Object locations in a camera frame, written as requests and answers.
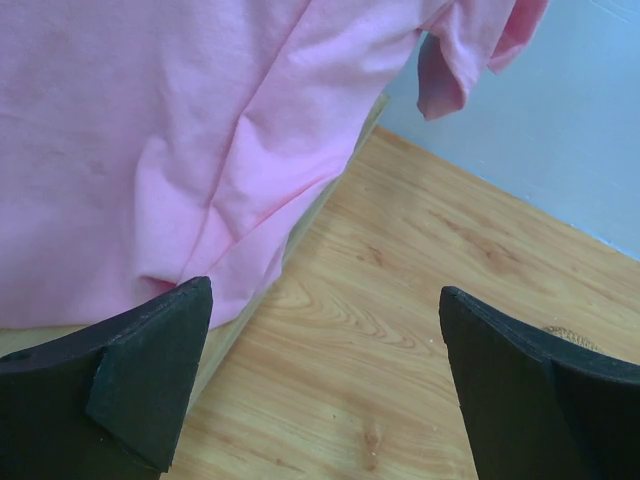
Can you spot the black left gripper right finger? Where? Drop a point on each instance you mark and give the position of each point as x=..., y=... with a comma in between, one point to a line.
x=536, y=406

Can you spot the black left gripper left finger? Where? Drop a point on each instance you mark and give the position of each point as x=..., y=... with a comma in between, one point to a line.
x=107, y=401

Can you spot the pink t-shirt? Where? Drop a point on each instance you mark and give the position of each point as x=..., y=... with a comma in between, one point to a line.
x=144, y=143

